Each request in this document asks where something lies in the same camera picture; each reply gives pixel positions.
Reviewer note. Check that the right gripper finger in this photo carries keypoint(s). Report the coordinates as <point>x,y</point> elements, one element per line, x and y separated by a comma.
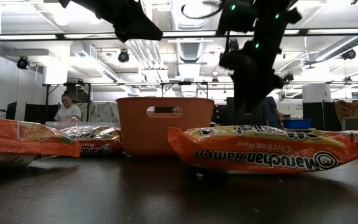
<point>258,96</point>
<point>242,98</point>

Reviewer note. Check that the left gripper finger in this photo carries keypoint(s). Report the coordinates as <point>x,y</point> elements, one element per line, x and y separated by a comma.
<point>138,32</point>

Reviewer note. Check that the red Maruchan beef ramen pack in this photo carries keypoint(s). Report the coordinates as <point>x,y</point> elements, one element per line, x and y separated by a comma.
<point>98,146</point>

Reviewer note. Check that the black flat screen monitor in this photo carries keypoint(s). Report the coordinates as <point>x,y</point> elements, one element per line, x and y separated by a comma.
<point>244,119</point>

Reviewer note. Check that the person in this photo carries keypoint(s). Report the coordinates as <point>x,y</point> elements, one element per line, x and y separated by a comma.
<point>68,113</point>
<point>273,115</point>

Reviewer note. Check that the black ceiling spotlight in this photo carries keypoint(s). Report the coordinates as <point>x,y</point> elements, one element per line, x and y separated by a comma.
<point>23,62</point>
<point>287,77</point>
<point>349,54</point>
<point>123,56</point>

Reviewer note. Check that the blue storage box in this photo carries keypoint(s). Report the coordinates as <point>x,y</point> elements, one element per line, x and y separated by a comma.
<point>297,124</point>

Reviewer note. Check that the white round column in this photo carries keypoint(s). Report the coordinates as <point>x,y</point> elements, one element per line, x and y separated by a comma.
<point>316,93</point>

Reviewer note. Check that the black beam with light strips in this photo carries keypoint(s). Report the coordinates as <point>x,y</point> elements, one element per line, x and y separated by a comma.
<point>197,33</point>

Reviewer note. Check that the black partition panel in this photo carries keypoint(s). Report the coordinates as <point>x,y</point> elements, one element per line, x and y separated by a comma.
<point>322,116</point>
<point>33,113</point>

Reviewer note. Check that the white noodle crumb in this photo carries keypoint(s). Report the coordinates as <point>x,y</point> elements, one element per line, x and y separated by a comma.
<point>199,175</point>

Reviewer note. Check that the orange patterned fabric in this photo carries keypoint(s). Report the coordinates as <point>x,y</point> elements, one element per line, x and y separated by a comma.
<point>350,112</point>

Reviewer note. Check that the orange plastic bin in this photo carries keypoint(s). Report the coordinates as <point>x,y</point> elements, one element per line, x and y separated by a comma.
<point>135,133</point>

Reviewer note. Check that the black metal truss stand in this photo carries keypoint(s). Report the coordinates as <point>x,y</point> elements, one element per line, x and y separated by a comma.
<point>47,99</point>

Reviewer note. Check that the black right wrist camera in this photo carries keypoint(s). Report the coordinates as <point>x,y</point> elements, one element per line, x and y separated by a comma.
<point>238,18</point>

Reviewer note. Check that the silver round ceiling duct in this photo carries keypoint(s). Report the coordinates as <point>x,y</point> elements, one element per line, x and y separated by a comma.
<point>337,49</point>
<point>191,49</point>

